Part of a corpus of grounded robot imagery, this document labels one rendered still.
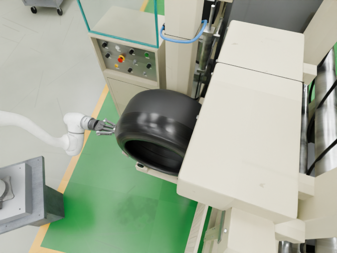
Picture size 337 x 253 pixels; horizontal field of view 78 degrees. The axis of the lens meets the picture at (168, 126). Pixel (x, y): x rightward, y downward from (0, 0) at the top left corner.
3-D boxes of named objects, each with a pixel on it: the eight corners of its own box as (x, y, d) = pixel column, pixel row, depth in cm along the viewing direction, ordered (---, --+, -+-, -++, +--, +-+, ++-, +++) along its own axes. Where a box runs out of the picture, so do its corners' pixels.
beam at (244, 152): (220, 52, 86) (229, 17, 73) (284, 67, 82) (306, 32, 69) (173, 194, 57) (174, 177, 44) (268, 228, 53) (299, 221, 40)
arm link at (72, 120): (91, 114, 142) (89, 133, 143) (73, 110, 146) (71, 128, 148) (80, 114, 131) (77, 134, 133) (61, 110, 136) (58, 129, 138)
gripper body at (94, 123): (86, 126, 130) (98, 129, 128) (93, 115, 134) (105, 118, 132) (91, 132, 136) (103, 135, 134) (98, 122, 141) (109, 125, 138)
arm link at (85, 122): (85, 113, 135) (93, 114, 134) (92, 120, 143) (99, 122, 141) (77, 124, 131) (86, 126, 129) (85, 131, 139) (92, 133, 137)
